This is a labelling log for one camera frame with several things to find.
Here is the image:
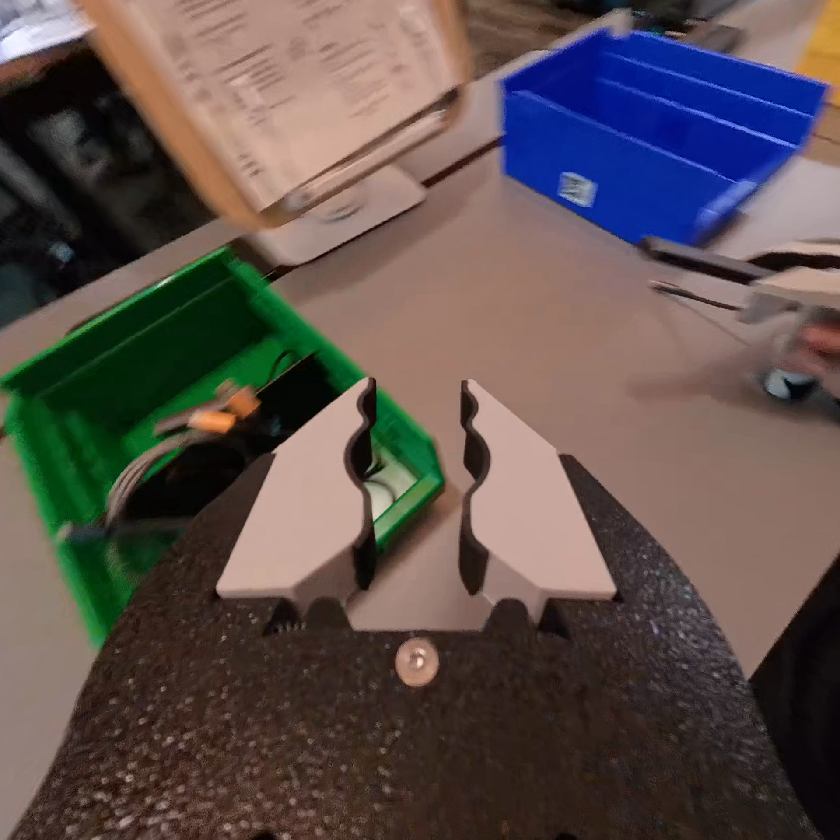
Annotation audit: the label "wooden document stand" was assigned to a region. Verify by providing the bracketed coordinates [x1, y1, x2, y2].
[75, 0, 473, 266]

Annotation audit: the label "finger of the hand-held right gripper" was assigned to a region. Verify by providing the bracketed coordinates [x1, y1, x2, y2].
[648, 279, 756, 316]
[638, 236, 778, 286]

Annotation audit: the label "person's right hand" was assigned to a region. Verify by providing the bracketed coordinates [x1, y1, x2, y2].
[802, 325, 840, 400]

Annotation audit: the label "printed instruction sheet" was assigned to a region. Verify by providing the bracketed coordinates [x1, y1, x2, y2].
[131, 0, 460, 211]

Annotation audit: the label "grey wire harness orange connectors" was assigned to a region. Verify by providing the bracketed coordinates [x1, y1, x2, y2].
[59, 384, 260, 572]

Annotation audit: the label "green plastic bin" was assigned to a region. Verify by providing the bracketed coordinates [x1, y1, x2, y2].
[0, 246, 446, 647]

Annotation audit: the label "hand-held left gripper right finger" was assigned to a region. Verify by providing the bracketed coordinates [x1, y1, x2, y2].
[459, 379, 619, 621]

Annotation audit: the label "black electronic part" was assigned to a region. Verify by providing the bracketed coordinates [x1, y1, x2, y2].
[125, 354, 355, 526]

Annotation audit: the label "yellow bin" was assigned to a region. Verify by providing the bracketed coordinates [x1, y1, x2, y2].
[796, 0, 840, 89]

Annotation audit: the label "white paper sheets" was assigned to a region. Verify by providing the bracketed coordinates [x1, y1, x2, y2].
[0, 0, 93, 65]

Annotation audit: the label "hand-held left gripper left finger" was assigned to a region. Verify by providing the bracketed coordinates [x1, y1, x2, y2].
[215, 377, 379, 608]

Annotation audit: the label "blue plastic bin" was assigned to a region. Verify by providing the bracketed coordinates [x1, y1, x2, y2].
[500, 28, 829, 247]

